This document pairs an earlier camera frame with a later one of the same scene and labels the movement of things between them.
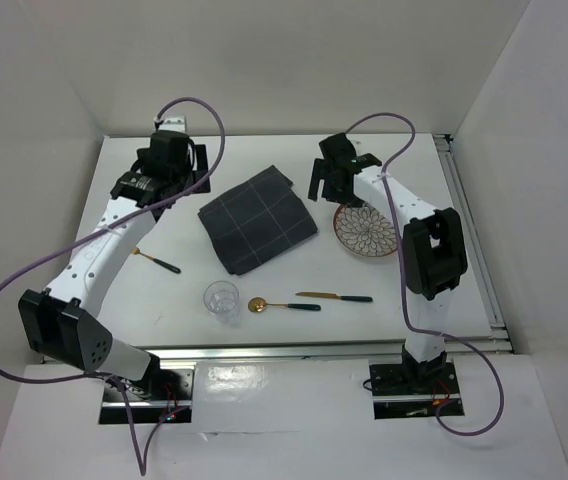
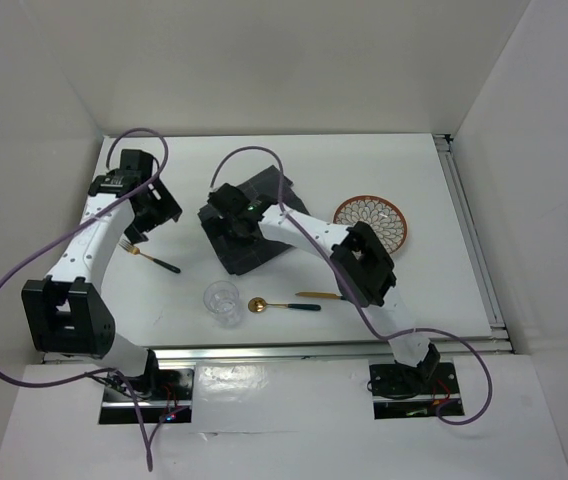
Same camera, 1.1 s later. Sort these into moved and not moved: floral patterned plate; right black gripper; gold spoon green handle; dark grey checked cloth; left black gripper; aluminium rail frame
Moved: left black gripper; right black gripper
Not moved: floral patterned plate; gold spoon green handle; aluminium rail frame; dark grey checked cloth
